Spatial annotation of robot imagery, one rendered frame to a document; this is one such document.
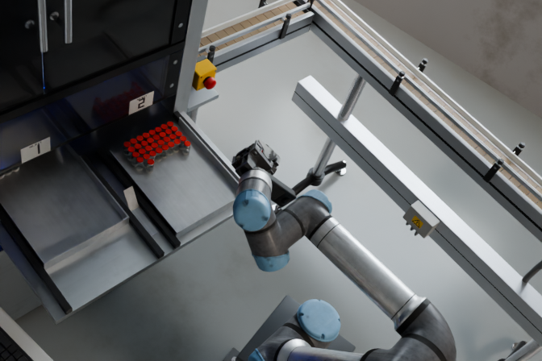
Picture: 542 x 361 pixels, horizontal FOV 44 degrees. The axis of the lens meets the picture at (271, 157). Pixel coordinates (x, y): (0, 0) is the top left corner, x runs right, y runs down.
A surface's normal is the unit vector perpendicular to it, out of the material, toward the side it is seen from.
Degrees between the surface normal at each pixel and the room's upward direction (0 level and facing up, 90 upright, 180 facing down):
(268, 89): 0
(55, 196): 0
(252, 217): 63
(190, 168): 0
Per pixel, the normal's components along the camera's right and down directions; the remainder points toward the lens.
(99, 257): 0.22, -0.60
